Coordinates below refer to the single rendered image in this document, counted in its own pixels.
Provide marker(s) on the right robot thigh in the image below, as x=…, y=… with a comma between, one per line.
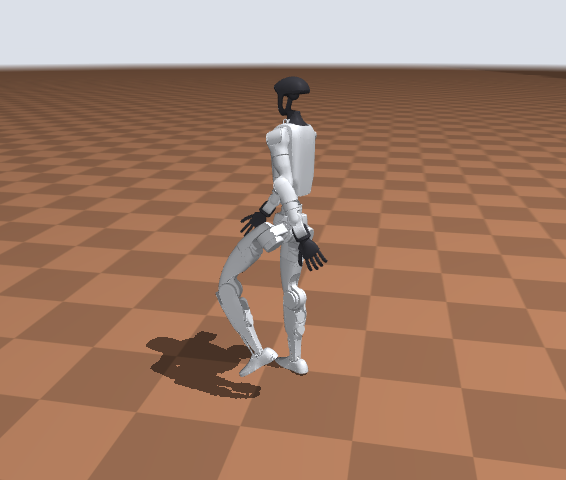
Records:
x=290, y=273

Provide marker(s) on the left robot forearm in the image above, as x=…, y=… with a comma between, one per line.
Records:
x=288, y=199

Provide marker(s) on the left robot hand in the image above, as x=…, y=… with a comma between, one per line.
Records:
x=308, y=249

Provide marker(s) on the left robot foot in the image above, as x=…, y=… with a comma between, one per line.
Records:
x=267, y=355

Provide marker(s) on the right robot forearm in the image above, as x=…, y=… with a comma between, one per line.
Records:
x=273, y=201

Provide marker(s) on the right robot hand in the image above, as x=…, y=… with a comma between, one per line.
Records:
x=256, y=219

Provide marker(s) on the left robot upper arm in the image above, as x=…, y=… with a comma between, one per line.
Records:
x=277, y=141

